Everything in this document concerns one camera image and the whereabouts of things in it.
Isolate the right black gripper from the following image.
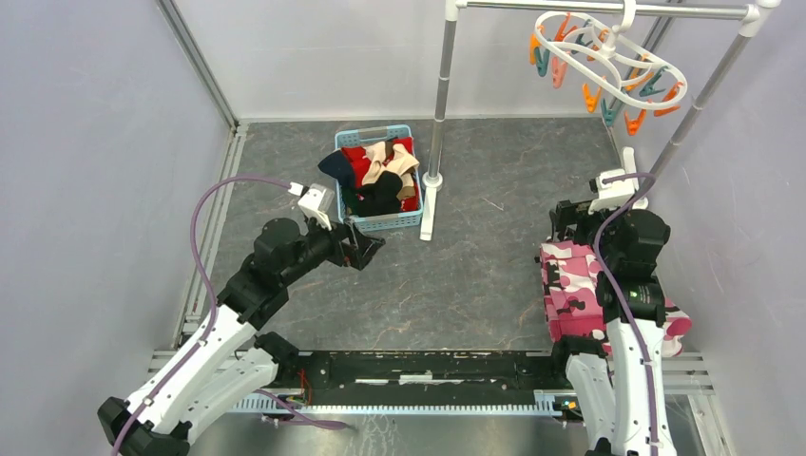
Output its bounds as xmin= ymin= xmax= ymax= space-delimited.
xmin=548 ymin=199 xmax=632 ymax=269

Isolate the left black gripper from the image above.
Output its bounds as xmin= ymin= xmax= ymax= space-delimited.
xmin=280 ymin=210 xmax=385 ymax=286

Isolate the pink camouflage bag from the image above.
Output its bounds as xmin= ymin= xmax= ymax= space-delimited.
xmin=537 ymin=240 xmax=692 ymax=357

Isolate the orange clothespin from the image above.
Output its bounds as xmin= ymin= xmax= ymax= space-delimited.
xmin=654 ymin=82 xmax=684 ymax=117
xmin=529 ymin=33 xmax=541 ymax=66
xmin=582 ymin=83 xmax=603 ymax=114
xmin=624 ymin=109 xmax=647 ymax=137

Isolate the white clip hanger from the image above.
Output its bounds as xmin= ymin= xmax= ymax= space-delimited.
xmin=532 ymin=1 xmax=688 ymax=112

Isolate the black white-striped sock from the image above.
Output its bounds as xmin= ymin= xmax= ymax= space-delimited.
xmin=354 ymin=171 xmax=403 ymax=218

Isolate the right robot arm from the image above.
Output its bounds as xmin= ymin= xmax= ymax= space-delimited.
xmin=548 ymin=207 xmax=677 ymax=455

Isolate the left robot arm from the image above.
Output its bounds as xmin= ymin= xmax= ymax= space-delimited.
xmin=98 ymin=218 xmax=385 ymax=455

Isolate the red sock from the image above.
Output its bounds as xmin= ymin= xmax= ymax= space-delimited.
xmin=341 ymin=139 xmax=404 ymax=215

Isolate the navy blue sock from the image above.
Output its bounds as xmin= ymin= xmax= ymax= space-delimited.
xmin=317 ymin=149 xmax=355 ymax=188

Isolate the beige sock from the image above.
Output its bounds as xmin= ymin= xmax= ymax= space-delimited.
xmin=361 ymin=141 xmax=419 ymax=200

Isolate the teal clothespin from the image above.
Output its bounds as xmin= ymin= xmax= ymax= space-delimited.
xmin=533 ymin=47 xmax=551 ymax=77
xmin=600 ymin=97 xmax=625 ymax=128
xmin=639 ymin=66 xmax=668 ymax=98

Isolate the pink clothespin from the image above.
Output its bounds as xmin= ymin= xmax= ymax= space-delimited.
xmin=550 ymin=56 xmax=567 ymax=89

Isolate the silver white drying rack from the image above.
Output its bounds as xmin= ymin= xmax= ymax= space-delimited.
xmin=420 ymin=1 xmax=779 ymax=241

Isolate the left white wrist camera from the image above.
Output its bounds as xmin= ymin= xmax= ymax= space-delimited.
xmin=289 ymin=182 xmax=336 ymax=231

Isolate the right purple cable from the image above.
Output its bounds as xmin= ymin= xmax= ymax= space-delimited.
xmin=592 ymin=173 xmax=662 ymax=456

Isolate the purple cable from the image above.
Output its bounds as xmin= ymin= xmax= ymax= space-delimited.
xmin=109 ymin=175 xmax=297 ymax=456
xmin=592 ymin=173 xmax=662 ymax=456

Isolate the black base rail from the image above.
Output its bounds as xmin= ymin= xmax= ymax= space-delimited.
xmin=265 ymin=351 xmax=573 ymax=408

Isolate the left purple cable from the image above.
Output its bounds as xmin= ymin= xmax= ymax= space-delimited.
xmin=109 ymin=175 xmax=297 ymax=456

